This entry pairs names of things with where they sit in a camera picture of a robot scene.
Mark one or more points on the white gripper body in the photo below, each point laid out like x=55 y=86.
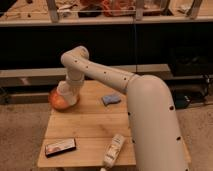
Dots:
x=67 y=90

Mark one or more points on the blue sponge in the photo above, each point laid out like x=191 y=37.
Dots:
x=111 y=99

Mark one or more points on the long shelf with clutter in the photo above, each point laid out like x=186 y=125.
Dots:
x=103 y=12

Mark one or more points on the black box with cables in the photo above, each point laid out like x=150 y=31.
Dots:
x=194 y=92

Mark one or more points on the wooden table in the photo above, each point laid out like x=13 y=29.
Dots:
x=93 y=126

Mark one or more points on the orange ceramic bowl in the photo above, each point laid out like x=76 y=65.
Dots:
x=62 y=101

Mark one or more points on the low wooden bench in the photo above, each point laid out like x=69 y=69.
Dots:
x=51 y=76

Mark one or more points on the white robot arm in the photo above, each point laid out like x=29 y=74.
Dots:
x=156 y=135

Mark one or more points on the white bottle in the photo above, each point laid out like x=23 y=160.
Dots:
x=112 y=152

